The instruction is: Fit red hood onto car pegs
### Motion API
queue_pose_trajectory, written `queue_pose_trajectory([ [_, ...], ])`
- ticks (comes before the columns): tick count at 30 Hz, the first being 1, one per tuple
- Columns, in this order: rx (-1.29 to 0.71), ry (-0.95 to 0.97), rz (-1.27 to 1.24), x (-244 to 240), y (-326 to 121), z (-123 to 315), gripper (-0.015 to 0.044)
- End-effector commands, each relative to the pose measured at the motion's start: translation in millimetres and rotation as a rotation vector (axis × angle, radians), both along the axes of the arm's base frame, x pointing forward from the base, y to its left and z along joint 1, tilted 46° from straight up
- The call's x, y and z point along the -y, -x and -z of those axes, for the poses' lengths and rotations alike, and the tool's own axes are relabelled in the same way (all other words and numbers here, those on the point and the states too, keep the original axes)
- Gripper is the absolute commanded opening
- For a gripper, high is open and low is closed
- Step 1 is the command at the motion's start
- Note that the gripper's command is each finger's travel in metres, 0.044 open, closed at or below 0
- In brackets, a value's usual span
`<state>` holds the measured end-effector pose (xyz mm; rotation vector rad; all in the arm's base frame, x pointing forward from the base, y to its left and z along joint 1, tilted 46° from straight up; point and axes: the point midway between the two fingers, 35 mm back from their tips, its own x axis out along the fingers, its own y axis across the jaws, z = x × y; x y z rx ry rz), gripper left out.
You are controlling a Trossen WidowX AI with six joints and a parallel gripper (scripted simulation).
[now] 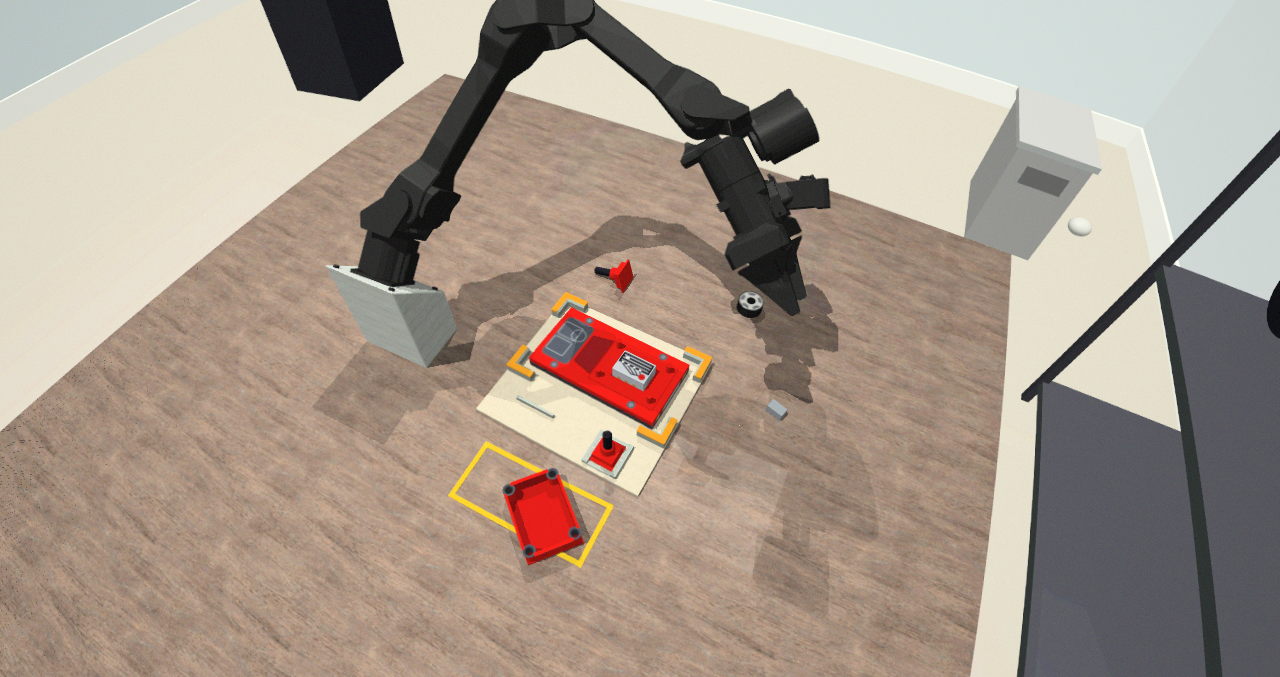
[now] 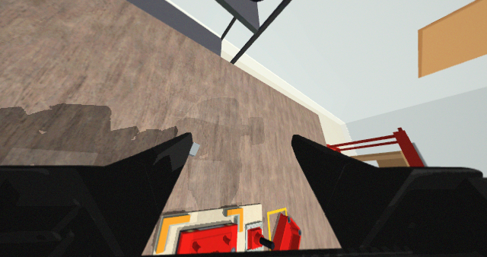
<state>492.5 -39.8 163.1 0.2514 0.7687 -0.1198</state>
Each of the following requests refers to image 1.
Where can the red plastic shell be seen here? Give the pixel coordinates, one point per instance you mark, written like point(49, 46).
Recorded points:
point(542, 515)

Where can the yellow rectangular frame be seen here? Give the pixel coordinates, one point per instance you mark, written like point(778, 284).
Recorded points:
point(511, 527)

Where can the beige flat base plate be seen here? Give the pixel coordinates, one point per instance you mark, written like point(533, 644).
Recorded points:
point(571, 424)

